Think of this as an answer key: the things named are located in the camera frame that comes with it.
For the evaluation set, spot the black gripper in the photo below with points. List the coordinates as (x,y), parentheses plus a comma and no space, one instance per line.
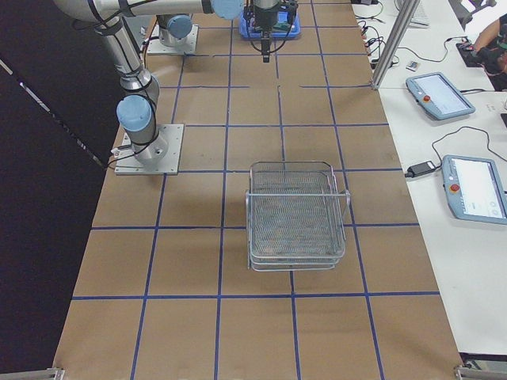
(264,20)

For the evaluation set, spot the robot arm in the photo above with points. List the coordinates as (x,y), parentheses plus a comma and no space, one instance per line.
(151,143)
(180,25)

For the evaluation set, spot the person forearm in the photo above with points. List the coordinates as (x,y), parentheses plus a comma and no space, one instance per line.
(490,37)

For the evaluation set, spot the blue plastic tray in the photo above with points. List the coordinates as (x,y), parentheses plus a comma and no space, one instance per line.
(248,29)

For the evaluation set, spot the far teach pendant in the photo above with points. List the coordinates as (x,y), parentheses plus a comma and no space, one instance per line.
(438,96)

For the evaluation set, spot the teach pendant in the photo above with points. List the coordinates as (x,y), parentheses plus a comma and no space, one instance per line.
(473,189)
(438,96)

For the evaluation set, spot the black power adapter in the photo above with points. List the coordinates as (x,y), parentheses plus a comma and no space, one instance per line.
(421,169)

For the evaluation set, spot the near teach pendant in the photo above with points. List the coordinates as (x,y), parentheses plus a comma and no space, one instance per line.
(473,189)

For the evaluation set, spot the green white switch module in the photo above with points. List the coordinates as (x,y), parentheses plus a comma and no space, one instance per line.
(283,27)

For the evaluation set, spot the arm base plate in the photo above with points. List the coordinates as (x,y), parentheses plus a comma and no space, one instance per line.
(162,156)
(163,43)

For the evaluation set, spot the aluminium frame post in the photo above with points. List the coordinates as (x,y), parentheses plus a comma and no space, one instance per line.
(398,30)

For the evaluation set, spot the wire mesh shelf tray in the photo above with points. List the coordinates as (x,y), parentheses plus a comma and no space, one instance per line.
(294,216)

